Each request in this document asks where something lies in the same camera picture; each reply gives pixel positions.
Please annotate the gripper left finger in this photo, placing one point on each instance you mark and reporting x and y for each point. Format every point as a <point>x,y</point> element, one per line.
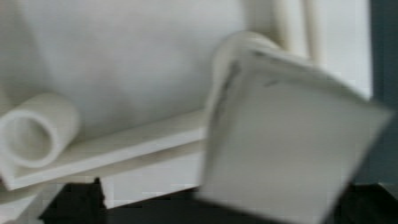
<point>77,207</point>

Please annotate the white table leg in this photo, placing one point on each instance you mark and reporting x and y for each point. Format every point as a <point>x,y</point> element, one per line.
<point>290,131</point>

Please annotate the white front fence bar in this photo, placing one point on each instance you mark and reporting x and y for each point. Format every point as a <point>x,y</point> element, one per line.
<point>139,179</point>

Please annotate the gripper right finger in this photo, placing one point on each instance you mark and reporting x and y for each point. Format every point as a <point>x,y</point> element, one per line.
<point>369,206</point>

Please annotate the white right fence piece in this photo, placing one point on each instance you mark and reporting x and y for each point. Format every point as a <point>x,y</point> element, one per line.
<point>340,17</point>

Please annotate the white square table top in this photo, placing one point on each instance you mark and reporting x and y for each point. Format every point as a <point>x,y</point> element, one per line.
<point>106,77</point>

